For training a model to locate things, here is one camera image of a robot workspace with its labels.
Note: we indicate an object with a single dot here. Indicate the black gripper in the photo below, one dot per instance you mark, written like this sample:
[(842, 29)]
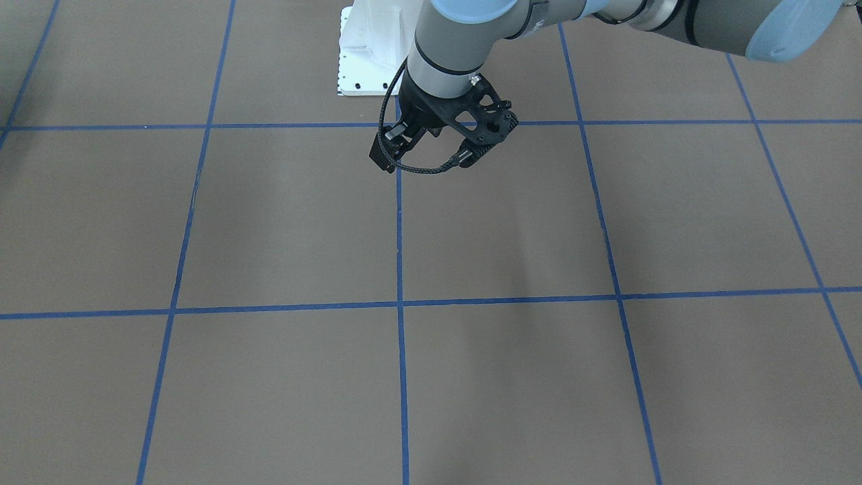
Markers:
[(424, 112)]

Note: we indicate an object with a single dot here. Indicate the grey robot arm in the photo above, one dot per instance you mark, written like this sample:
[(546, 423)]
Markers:
[(441, 80)]

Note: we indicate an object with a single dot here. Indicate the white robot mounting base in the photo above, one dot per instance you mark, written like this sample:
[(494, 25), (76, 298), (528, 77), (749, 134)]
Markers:
[(376, 36)]

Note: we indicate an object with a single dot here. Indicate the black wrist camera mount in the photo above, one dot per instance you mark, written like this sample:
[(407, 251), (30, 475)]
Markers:
[(480, 116)]

